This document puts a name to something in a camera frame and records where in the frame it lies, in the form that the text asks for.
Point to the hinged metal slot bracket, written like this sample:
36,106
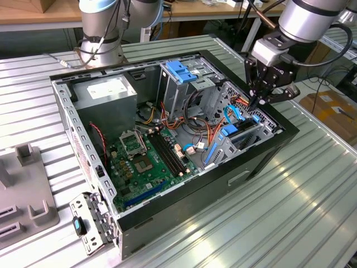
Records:
79,205

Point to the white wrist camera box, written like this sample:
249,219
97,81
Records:
265,51

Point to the black RAM slot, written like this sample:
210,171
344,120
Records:
161,153
171,153

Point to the green motherboard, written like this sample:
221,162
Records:
159,167

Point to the grey optical drive cage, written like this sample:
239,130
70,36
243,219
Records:
178,97

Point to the metal slat side table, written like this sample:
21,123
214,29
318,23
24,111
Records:
354,54

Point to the grey power supply unit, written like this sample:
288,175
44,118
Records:
111,111

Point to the open black PC case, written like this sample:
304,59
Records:
195,201

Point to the grey perforated disk bay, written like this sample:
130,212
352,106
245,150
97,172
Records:
223,148

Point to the long wooden desk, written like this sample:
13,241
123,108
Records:
28,14

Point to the grey parts rack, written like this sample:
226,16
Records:
28,184

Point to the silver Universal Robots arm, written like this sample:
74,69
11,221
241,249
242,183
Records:
306,19

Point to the white boxes on desk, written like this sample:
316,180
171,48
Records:
229,2

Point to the small brown wooden box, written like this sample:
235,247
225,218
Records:
46,5

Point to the blue plastic drive latch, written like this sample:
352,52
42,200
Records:
178,72

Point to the CPU socket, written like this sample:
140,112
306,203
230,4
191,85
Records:
142,164

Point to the hard disk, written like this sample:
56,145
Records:
229,130

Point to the brown cardboard box with labels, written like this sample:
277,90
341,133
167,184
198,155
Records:
320,103

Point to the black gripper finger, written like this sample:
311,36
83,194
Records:
253,78
287,95

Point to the blue expansion slot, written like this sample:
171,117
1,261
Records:
145,195

